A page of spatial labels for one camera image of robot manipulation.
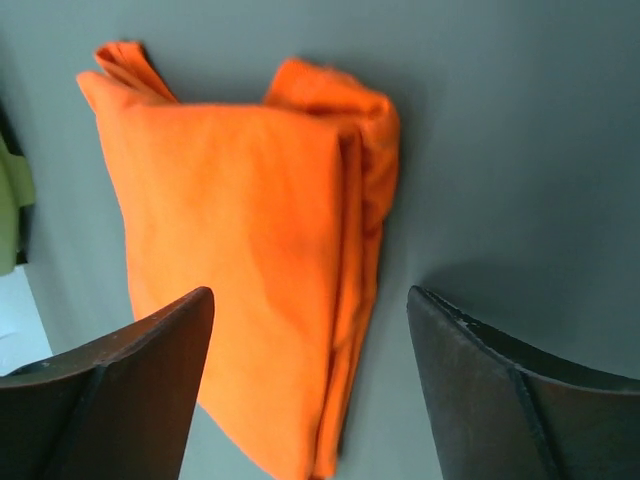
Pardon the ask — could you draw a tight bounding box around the orange t-shirt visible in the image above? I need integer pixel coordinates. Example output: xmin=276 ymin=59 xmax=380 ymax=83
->
xmin=77 ymin=42 xmax=400 ymax=479

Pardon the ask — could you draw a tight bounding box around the olive green plastic bin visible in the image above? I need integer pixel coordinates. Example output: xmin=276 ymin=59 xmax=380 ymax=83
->
xmin=1 ymin=137 xmax=36 ymax=276

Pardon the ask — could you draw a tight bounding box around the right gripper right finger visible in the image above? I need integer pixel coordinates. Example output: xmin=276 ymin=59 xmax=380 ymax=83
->
xmin=407 ymin=286 xmax=639 ymax=479

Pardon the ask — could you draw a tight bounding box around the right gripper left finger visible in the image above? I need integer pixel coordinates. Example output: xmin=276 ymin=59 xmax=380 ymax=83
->
xmin=1 ymin=287 xmax=215 ymax=479

